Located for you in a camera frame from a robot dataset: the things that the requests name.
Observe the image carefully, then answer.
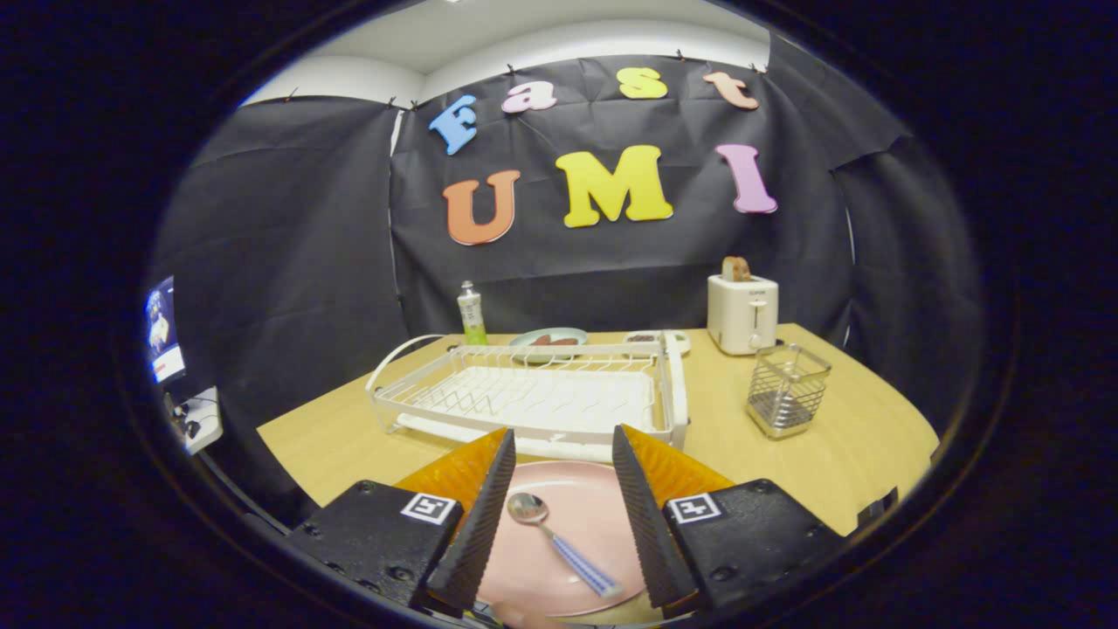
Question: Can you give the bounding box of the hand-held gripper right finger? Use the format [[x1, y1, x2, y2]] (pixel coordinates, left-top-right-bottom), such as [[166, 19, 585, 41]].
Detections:
[[611, 425, 846, 617]]

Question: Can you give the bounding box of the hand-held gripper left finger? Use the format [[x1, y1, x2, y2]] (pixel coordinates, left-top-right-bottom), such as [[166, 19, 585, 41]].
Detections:
[[288, 427, 518, 617]]

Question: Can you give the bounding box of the spoon with blue checked handle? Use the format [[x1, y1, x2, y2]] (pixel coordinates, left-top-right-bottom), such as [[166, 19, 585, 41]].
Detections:
[[507, 492, 625, 600]]

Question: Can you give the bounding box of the pink plate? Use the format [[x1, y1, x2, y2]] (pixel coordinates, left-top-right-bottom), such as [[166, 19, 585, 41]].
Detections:
[[476, 460, 652, 619]]

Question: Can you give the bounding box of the white wire dish rack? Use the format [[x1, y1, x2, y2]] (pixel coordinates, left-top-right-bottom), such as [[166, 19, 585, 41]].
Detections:
[[365, 329, 691, 464]]

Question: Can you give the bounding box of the metal wire basket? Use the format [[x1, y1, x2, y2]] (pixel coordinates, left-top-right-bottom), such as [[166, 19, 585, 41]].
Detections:
[[746, 342, 833, 440]]

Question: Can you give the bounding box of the white divided sauce dish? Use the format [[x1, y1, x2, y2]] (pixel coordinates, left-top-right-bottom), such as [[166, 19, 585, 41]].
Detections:
[[623, 329, 693, 357]]

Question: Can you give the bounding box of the pale green plate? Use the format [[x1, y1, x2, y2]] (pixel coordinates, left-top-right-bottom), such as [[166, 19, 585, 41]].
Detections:
[[508, 328, 590, 365]]

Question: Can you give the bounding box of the clear bottle with green liquid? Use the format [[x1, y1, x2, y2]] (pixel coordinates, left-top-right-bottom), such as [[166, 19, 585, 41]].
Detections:
[[457, 280, 490, 347]]

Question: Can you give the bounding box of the cream toaster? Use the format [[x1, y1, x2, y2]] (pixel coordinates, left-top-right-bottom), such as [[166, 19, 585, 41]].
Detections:
[[707, 273, 780, 356]]

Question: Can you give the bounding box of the black backdrop cloth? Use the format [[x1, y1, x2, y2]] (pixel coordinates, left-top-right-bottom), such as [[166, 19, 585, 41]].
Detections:
[[148, 31, 988, 525]]

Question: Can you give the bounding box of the lit screen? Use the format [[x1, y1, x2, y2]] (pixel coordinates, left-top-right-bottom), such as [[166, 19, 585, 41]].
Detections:
[[144, 275, 188, 385]]

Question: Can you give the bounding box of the black table bracket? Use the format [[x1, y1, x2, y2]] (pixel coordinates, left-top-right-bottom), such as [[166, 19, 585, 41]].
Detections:
[[859, 487, 901, 529]]

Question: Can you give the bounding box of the white device with black cables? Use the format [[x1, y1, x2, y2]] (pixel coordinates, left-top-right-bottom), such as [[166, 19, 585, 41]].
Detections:
[[164, 387, 224, 456]]

